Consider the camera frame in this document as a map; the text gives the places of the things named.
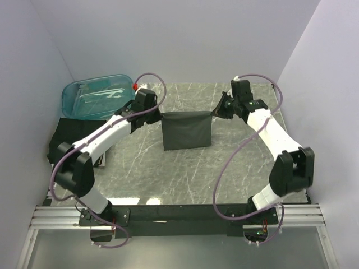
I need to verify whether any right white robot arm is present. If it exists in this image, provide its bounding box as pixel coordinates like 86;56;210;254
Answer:
211;76;315;224

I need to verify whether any grey t-shirt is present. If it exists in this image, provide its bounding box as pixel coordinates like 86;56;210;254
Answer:
161;111;212;151

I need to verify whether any aluminium frame rail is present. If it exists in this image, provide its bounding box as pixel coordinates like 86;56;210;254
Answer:
30;204;325;230

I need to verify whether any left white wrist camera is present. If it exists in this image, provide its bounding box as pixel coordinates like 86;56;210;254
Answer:
132;83;149;91

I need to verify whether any folded black t-shirt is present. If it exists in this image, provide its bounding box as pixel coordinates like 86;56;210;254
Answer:
47;118;106;166

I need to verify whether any teal plastic bin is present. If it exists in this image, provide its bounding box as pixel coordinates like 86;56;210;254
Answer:
62;74;135;120

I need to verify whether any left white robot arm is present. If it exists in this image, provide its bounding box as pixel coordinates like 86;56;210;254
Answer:
50;84;162;225

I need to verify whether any black base beam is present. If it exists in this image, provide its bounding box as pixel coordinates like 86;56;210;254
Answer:
78;204;281;242

